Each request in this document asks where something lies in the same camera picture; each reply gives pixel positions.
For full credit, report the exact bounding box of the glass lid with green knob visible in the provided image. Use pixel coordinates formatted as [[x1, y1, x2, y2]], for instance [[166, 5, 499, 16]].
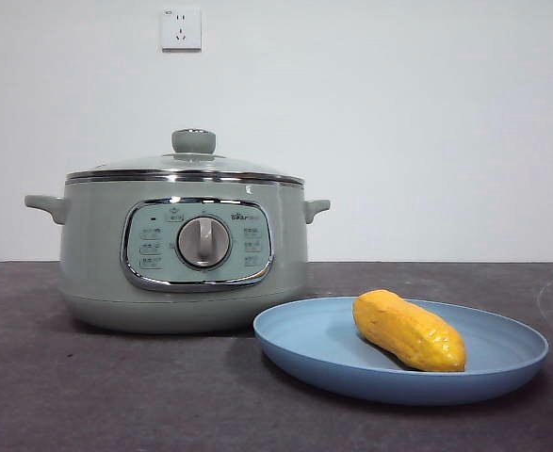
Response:
[[65, 127, 305, 186]]

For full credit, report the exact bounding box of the yellow corn cob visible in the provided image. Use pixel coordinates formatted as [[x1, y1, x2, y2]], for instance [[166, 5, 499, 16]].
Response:
[[352, 289, 467, 373]]

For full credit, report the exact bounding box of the blue round plate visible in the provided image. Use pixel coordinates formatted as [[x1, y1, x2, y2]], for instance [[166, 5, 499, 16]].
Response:
[[252, 295, 550, 407]]

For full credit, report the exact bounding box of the pale green electric steamer pot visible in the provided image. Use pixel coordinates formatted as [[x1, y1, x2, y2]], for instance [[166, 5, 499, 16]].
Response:
[[24, 181, 332, 335]]

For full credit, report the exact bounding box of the white wall power socket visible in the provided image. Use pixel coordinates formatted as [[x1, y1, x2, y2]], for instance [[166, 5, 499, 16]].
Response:
[[161, 7, 203, 52]]

